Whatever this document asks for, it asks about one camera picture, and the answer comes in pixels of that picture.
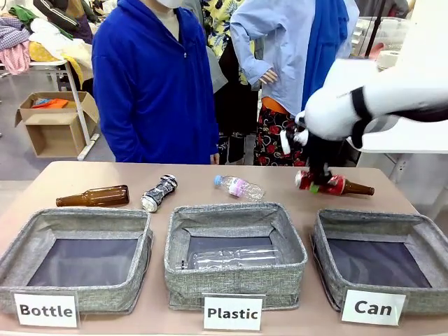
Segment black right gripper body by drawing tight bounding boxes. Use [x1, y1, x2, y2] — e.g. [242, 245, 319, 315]
[305, 132, 343, 176]

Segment crushed red can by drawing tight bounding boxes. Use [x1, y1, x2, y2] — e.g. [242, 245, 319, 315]
[294, 169, 348, 197]

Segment grey fabric basket labelled Can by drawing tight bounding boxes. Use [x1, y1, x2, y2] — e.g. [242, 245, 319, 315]
[310, 209, 448, 315]

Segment grey fabric basket labelled Plastic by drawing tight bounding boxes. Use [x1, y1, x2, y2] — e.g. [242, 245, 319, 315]
[164, 202, 309, 312]

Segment white Can label card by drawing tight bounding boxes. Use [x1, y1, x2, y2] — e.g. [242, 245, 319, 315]
[340, 288, 407, 327]

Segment crushed black white can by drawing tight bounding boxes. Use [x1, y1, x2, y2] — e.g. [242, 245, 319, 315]
[140, 174, 179, 214]

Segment grey fabric basket labelled Bottle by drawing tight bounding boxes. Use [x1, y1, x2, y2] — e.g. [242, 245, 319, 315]
[0, 207, 154, 315]

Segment small brown glass bottle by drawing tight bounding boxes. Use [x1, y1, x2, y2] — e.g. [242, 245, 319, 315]
[342, 178, 376, 197]

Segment red floral black skirt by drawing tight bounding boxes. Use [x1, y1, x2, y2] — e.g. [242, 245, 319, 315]
[253, 101, 309, 167]

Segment clear bottle with pink label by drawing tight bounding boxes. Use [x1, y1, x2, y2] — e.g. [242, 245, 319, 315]
[213, 174, 266, 202]

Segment white side table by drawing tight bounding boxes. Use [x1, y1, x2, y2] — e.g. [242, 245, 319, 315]
[346, 118, 448, 221]

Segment blue hanging garment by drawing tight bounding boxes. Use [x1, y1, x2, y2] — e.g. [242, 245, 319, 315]
[301, 0, 350, 110]

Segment clear crushed plastic bottle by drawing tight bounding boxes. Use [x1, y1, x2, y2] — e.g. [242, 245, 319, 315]
[181, 246, 281, 271]

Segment mannequin in light blue shirt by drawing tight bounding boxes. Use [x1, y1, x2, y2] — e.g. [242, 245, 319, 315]
[230, 0, 361, 117]

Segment clear plastic storage boxes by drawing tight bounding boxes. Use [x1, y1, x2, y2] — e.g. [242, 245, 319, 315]
[351, 15, 411, 59]

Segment black pole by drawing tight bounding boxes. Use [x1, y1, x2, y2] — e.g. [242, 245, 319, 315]
[365, 0, 387, 60]

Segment white Plastic label card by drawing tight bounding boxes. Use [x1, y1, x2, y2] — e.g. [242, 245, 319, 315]
[202, 293, 264, 332]

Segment yellow floral shirt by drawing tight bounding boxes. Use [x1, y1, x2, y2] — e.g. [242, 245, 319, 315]
[202, 0, 256, 85]

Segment person in blue hoodie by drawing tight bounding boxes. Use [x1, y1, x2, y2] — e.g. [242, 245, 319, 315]
[91, 0, 221, 165]

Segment large brown glass bottle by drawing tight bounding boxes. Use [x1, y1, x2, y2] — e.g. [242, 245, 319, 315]
[55, 184, 131, 208]

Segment open cardboard box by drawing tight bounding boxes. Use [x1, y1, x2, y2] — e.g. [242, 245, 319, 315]
[14, 91, 101, 159]

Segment orange cloth in box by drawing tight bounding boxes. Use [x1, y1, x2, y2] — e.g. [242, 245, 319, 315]
[31, 97, 70, 110]

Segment white Bottle label card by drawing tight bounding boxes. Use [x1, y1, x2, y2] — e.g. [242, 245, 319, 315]
[13, 290, 79, 329]

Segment pile of mixed clothes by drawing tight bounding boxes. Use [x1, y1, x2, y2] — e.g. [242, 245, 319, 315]
[0, 0, 118, 88]

